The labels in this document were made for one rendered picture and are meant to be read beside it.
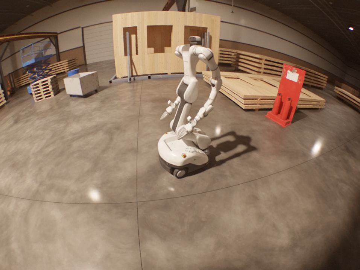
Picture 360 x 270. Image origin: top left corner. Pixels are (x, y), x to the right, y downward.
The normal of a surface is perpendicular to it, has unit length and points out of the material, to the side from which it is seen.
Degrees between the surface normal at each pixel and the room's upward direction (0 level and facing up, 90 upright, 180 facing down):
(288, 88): 90
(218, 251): 0
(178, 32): 90
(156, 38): 90
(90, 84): 90
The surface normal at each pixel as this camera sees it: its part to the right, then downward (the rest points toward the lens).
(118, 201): 0.02, -0.83
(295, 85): -0.88, 0.25
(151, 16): 0.22, 0.55
